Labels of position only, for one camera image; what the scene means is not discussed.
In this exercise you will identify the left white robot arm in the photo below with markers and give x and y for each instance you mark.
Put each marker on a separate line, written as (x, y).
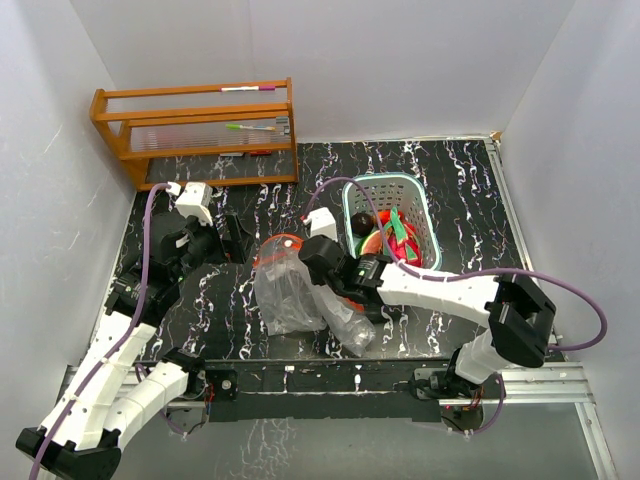
(87, 431)

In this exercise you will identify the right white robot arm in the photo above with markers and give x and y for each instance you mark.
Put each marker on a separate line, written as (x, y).
(516, 315)

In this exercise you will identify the red green dragon fruit toy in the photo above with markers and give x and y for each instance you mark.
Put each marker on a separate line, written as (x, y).
(402, 239)

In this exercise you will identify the orange wooden shelf rack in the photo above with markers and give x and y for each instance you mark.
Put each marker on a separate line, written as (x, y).
(141, 126)

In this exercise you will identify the light blue plastic basket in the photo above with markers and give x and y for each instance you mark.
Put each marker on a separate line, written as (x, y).
(388, 190)

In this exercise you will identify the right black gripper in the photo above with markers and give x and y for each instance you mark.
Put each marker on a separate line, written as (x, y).
(316, 279)

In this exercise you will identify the white pink marker pen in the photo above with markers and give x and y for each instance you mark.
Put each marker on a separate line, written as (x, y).
(248, 88)

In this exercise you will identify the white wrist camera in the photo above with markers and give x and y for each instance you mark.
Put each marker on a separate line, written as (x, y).
(321, 222)
(194, 201)

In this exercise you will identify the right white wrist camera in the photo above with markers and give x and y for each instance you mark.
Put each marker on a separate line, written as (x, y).
(321, 222)

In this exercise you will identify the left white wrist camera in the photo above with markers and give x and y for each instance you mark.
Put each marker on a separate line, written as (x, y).
(194, 201)

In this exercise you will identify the green yellow marker pen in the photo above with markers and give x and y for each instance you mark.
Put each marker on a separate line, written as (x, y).
(250, 127)

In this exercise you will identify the watermelon slice toy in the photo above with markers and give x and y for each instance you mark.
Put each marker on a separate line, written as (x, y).
(372, 244)

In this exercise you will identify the clear orange zip top bag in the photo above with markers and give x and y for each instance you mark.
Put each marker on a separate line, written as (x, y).
(282, 288)

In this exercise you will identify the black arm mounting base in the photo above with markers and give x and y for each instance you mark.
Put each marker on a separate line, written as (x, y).
(335, 389)

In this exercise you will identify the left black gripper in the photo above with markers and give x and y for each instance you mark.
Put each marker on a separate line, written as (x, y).
(236, 248)

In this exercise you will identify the dark purple mangosteen toy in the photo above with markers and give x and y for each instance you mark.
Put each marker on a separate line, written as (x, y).
(362, 224)

